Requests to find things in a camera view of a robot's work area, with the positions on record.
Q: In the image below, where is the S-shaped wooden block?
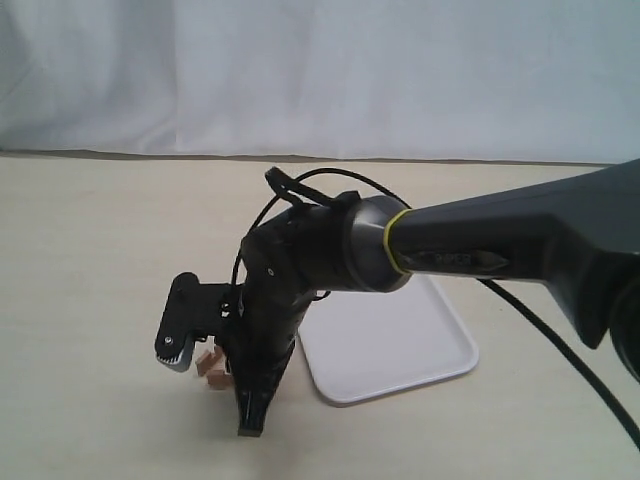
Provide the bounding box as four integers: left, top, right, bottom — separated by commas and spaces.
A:
195, 346, 234, 390

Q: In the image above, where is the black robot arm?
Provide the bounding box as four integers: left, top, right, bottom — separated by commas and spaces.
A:
224, 161, 639, 436

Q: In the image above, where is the white plastic tray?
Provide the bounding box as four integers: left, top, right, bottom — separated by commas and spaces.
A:
298, 275, 479, 407

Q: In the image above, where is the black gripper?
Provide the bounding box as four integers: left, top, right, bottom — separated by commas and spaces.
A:
224, 209, 320, 437

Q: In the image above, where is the white backdrop cloth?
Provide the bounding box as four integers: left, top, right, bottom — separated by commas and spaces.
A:
1, 1, 639, 163

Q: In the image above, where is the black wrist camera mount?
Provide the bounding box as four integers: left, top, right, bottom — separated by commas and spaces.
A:
154, 272, 235, 373

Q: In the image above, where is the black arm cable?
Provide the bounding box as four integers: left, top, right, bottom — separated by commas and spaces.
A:
229, 166, 640, 466

